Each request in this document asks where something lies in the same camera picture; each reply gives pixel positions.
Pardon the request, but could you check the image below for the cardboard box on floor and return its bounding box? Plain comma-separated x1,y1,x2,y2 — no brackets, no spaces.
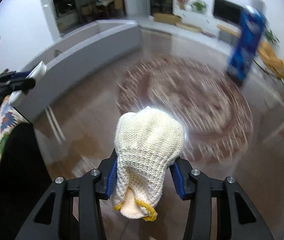
153,13,182,25

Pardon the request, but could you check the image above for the yellow lounge chair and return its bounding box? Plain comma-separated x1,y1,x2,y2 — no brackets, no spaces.
258,41,284,79

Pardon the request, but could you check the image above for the blue patterned tall can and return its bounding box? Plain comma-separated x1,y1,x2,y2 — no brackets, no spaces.
226,5,267,87

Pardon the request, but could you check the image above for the flower vase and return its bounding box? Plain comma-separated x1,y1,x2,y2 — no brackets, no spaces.
176,0,189,10

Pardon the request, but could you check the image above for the wooden bench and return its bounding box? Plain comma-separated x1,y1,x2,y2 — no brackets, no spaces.
216,24,240,40

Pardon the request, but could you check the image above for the green potted plant right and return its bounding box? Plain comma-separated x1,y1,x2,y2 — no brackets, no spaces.
264,29,279,45

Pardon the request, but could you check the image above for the green potted plant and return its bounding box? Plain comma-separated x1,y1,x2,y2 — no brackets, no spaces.
191,0,208,14
264,29,279,45

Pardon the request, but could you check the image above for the green potted plant left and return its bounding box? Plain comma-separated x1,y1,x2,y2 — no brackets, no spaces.
191,0,208,14

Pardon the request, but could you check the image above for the black television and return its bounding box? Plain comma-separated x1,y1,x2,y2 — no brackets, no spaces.
213,0,243,26

